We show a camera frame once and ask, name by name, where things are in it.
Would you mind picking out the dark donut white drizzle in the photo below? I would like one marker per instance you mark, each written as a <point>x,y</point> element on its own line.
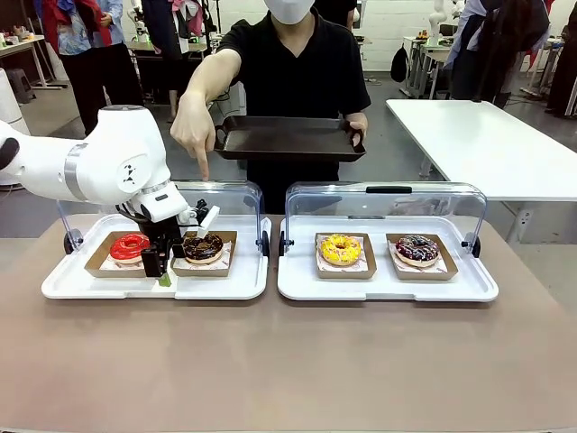
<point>417,255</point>

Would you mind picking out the grey plastic stool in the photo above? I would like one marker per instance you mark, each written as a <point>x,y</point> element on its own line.
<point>20,83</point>

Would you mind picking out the white cylindrical appliance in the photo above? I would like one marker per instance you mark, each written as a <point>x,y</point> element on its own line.
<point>9,117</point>

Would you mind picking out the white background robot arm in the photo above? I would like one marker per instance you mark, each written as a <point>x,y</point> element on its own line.
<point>436,22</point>

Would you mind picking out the chocolate sprinkled donut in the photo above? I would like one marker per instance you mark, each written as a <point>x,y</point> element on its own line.
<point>205,250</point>

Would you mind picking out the brown cardboard donut box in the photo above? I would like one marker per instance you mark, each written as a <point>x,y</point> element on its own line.
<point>446,274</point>
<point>367,270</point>
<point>225,270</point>
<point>97,264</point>

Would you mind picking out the bystander in dark coat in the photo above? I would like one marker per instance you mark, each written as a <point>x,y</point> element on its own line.
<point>496,49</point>

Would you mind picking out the background work table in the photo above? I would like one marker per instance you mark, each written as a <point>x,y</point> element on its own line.
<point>428,54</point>
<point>22,47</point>

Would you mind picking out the white table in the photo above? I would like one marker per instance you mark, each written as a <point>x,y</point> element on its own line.
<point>487,144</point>

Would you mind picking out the black backpack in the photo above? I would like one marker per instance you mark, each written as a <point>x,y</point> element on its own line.
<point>399,63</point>

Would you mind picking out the clear plastic tray lid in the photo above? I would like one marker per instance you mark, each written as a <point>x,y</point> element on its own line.
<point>239,203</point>
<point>442,207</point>

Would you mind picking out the black serving tray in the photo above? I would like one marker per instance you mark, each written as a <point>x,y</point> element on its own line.
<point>288,137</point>

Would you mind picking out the bystander in red jacket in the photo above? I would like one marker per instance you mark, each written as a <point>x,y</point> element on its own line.
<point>90,49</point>

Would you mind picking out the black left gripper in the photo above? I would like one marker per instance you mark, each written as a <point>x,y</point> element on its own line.
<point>158,236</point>

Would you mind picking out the person's right hand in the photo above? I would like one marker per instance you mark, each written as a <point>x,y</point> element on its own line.
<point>194,126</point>

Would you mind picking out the person's right forearm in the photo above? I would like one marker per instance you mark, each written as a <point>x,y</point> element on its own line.
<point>212,74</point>

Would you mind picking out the bystander in dark clothes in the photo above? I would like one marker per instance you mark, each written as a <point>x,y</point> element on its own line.
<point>176,40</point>

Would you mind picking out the bystander in black dress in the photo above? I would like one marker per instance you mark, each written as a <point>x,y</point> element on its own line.
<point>563,76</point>

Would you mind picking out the red glazed donut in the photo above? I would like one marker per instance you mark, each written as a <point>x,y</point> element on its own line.
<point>119,252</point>

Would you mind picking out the white printed paper liner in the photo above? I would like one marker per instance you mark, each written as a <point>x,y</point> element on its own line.
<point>110,266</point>
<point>365,264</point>
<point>225,257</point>
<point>442,267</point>

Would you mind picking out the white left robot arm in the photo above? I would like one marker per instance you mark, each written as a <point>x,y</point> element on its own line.
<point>112,158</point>

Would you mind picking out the white face mask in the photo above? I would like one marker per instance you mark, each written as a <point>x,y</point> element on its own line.
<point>288,10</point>

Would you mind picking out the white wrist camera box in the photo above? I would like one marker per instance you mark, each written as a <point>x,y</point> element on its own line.
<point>208,221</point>

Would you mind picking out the white plastic display tray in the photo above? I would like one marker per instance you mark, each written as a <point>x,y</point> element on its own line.
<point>387,288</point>
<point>90,286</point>

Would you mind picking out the person's left hand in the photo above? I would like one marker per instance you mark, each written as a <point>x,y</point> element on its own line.
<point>358,128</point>

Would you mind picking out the yellow sprinkled donut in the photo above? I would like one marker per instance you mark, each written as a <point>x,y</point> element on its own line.
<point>331,252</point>

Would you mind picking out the person torso black shirt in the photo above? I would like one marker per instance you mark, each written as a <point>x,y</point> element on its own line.
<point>297,72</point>

